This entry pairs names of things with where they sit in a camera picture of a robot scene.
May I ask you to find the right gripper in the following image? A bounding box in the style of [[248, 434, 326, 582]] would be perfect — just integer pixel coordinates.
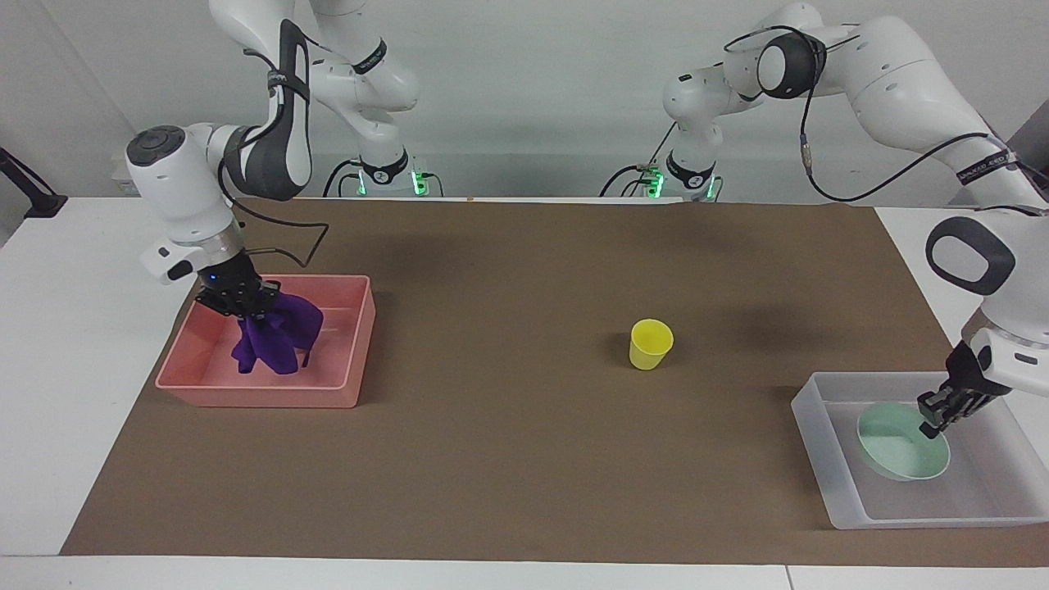
[[193, 254, 282, 323]]

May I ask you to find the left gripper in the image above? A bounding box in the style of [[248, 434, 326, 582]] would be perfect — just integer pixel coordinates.
[[917, 338, 997, 441]]

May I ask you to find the purple cloth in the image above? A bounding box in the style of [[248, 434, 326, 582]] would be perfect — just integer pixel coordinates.
[[230, 293, 325, 376]]

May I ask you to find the light green bowl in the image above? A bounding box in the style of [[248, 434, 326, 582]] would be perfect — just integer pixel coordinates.
[[856, 401, 952, 483]]

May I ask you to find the translucent white plastic box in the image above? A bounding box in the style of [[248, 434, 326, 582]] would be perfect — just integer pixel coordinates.
[[791, 371, 1049, 530]]

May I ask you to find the pink plastic box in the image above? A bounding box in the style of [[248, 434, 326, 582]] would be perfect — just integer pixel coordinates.
[[155, 275, 377, 409]]

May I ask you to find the black stand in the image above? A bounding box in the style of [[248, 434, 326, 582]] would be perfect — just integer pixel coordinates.
[[0, 147, 68, 219]]

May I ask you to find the yellow plastic cup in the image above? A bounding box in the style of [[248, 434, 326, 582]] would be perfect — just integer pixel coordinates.
[[629, 319, 674, 371]]

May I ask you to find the black cable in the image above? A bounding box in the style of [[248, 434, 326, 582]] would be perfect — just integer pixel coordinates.
[[721, 25, 1019, 206], [599, 121, 681, 198], [218, 161, 331, 270], [322, 158, 363, 198]]

